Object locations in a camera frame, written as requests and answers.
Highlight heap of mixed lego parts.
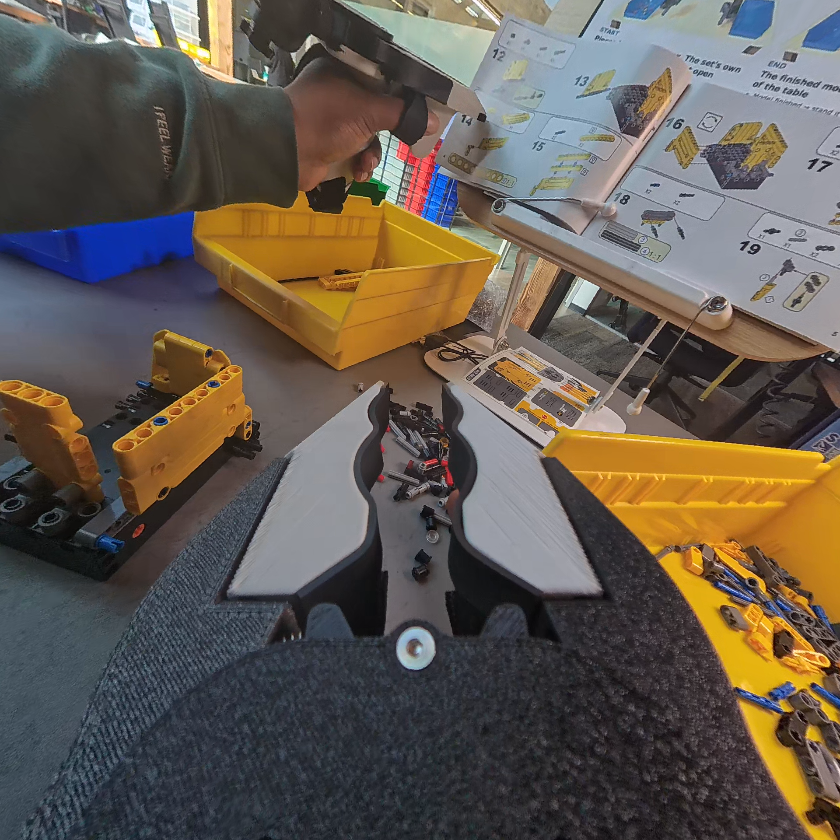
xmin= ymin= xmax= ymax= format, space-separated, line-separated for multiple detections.
xmin=655 ymin=538 xmax=840 ymax=829

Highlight short black cable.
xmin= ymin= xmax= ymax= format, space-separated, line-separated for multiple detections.
xmin=435 ymin=340 xmax=491 ymax=366

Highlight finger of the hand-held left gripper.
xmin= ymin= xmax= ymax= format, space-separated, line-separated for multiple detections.
xmin=446 ymin=84 xmax=488 ymax=124

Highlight yellow grey lego build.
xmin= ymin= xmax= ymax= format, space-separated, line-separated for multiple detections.
xmin=0 ymin=329 xmax=256 ymax=519

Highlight person's left hand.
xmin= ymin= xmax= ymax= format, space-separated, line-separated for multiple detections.
xmin=282 ymin=56 xmax=442 ymax=198

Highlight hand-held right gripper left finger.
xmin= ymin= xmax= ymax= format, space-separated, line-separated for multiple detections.
xmin=225 ymin=382 xmax=392 ymax=639

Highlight printed instruction sheet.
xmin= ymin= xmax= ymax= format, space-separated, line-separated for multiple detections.
xmin=545 ymin=0 xmax=840 ymax=120

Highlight loose lego gear parts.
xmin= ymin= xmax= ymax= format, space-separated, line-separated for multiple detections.
xmin=317 ymin=268 xmax=387 ymax=292

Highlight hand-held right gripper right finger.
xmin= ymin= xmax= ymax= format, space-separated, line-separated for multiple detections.
xmin=441 ymin=382 xmax=605 ymax=639

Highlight blue storage bin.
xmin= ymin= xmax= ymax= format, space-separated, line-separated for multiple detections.
xmin=0 ymin=210 xmax=196 ymax=285

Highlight rack of red blue bins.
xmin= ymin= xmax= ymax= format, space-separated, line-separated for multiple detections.
xmin=375 ymin=131 xmax=462 ymax=228

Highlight open instruction manual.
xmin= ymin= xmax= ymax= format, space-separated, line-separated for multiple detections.
xmin=432 ymin=13 xmax=840 ymax=350

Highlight lego instruction booklet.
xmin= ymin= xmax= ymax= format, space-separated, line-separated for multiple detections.
xmin=463 ymin=346 xmax=602 ymax=435

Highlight person's left forearm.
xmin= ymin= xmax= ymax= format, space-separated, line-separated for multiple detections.
xmin=0 ymin=16 xmax=301 ymax=232

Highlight bubble wrap sheet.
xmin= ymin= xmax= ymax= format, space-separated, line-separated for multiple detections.
xmin=465 ymin=277 xmax=511 ymax=333

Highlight pile of lego pins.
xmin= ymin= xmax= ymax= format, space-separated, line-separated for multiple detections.
xmin=386 ymin=395 xmax=458 ymax=584

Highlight yellow storage bin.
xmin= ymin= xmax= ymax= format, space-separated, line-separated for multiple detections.
xmin=192 ymin=192 xmax=501 ymax=371
xmin=542 ymin=427 xmax=840 ymax=840

